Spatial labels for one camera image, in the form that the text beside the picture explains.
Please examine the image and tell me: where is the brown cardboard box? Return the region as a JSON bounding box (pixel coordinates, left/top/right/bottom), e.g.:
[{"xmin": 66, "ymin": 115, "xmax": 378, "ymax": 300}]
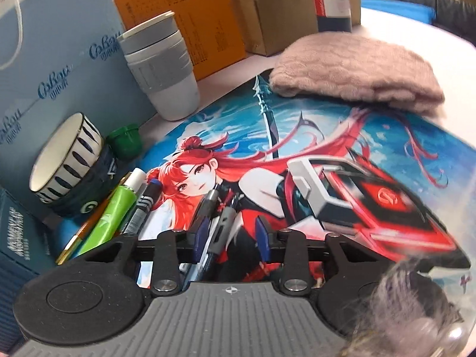
[{"xmin": 227, "ymin": 0, "xmax": 361, "ymax": 56}]

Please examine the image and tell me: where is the printed figure desk mat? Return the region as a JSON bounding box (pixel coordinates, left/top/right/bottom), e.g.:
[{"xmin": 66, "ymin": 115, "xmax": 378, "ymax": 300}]
[{"xmin": 45, "ymin": 69, "xmax": 476, "ymax": 294}]

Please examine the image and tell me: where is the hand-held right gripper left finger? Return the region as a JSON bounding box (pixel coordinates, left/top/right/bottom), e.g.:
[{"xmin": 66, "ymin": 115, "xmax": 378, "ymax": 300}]
[{"xmin": 80, "ymin": 227, "xmax": 203, "ymax": 294}]

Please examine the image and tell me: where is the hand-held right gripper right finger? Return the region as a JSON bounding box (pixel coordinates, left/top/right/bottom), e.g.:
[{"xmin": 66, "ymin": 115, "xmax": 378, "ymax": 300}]
[{"xmin": 256, "ymin": 217, "xmax": 376, "ymax": 294}]

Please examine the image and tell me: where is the dark blue storage box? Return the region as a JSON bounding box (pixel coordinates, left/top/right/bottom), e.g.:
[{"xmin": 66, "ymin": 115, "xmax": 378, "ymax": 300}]
[{"xmin": 0, "ymin": 188, "xmax": 80, "ymax": 354}]

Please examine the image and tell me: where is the black sofa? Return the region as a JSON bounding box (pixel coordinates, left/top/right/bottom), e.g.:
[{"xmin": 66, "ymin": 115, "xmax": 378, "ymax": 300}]
[{"xmin": 360, "ymin": 0, "xmax": 476, "ymax": 45}]

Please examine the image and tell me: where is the orange cardboard box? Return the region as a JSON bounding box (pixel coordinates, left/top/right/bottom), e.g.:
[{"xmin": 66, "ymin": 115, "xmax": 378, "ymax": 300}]
[{"xmin": 100, "ymin": 0, "xmax": 248, "ymax": 82}]

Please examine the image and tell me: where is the black marker pen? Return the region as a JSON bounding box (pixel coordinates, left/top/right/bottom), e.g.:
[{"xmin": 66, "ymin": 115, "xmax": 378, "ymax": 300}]
[{"xmin": 121, "ymin": 178, "xmax": 162, "ymax": 237}]

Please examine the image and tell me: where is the green highlighter with white cap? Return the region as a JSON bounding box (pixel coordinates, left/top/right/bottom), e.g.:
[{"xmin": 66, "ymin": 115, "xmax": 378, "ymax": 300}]
[{"xmin": 76, "ymin": 167, "xmax": 147, "ymax": 259}]

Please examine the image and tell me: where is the gold and orange pen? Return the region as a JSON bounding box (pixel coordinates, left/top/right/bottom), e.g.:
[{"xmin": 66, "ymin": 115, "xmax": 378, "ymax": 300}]
[{"xmin": 56, "ymin": 171, "xmax": 132, "ymax": 265}]

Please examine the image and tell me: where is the blue pad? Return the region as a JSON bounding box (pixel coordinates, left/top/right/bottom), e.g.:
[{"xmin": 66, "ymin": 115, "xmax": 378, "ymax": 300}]
[{"xmin": 362, "ymin": 0, "xmax": 437, "ymax": 26}]

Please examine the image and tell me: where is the white blue-striped bowl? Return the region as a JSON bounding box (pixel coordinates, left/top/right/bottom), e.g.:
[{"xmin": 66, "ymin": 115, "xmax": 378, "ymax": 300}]
[{"xmin": 29, "ymin": 112, "xmax": 105, "ymax": 205}]

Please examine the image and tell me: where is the dark blue patterned bowl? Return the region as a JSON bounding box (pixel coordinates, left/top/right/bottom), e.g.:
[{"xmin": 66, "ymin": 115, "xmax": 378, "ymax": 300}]
[{"xmin": 45, "ymin": 144, "xmax": 120, "ymax": 218}]

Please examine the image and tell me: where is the light blue paper bag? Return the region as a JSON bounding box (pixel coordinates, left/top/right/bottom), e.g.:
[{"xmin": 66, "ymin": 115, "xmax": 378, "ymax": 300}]
[{"xmin": 0, "ymin": 0, "xmax": 159, "ymax": 194}]

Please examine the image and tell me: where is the grey and white cup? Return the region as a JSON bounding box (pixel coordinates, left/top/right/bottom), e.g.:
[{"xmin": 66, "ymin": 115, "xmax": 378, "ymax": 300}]
[{"xmin": 117, "ymin": 10, "xmax": 201, "ymax": 121}]

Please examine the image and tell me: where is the pink fuzzy cloth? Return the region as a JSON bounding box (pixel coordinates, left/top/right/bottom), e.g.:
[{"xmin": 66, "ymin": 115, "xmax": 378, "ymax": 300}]
[{"xmin": 268, "ymin": 35, "xmax": 445, "ymax": 116}]

